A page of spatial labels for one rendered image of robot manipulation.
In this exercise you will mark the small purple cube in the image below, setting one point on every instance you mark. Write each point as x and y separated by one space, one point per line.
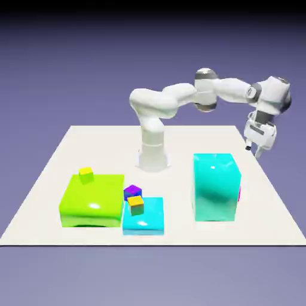
132 189

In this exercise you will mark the small yellow-green cube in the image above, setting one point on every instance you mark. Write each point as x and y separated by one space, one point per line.
86 175

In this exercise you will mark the small orange cube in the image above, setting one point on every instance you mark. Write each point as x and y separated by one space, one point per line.
136 205

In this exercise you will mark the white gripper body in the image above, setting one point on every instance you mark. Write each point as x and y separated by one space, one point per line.
261 135

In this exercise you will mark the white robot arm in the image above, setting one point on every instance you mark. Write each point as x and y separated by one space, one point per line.
153 141

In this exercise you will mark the large tall cyan box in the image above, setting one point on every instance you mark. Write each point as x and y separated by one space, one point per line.
215 186

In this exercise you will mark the small pink cube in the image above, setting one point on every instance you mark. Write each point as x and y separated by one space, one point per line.
239 194

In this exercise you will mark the large flat cyan box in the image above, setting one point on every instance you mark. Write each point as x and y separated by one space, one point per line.
150 217

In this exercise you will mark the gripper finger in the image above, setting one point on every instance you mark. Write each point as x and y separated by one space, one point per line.
259 151
248 145

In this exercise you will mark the large lime green box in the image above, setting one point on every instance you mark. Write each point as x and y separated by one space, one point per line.
93 198

